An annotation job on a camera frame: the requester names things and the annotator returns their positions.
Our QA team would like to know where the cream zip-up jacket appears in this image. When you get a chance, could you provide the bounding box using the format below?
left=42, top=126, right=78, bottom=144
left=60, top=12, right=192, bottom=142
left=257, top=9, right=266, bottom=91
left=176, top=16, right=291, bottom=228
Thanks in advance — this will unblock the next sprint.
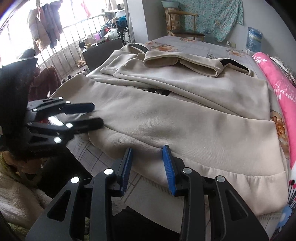
left=54, top=44, right=288, bottom=215

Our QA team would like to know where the dark low cabinet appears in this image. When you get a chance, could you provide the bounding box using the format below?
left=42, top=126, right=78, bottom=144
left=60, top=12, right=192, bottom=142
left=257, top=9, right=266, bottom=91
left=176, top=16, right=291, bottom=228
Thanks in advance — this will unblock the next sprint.
left=82, top=38, right=123, bottom=71

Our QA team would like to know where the wooden chair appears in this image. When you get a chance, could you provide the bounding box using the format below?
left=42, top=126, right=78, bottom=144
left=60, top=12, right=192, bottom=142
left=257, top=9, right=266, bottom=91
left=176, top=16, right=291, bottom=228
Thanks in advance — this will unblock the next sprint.
left=165, top=8, right=205, bottom=41

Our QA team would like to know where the pink floral blanket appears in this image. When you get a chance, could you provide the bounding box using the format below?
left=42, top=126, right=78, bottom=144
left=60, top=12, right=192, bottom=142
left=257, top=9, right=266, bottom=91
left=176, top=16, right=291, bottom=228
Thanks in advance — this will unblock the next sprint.
left=253, top=52, right=295, bottom=240

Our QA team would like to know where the blue water bottle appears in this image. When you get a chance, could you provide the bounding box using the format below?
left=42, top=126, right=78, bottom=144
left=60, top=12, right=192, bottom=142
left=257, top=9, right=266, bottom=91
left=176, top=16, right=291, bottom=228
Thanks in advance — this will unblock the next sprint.
left=245, top=27, right=263, bottom=53

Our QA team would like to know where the grey patterned pillow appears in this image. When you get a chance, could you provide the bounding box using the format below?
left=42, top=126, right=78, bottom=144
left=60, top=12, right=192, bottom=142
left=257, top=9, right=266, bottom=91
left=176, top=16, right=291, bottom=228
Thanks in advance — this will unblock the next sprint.
left=270, top=56, right=296, bottom=87

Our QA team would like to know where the teal floral wall cloth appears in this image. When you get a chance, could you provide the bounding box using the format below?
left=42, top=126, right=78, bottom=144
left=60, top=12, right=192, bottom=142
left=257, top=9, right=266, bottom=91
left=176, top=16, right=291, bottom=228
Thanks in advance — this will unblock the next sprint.
left=179, top=0, right=243, bottom=42

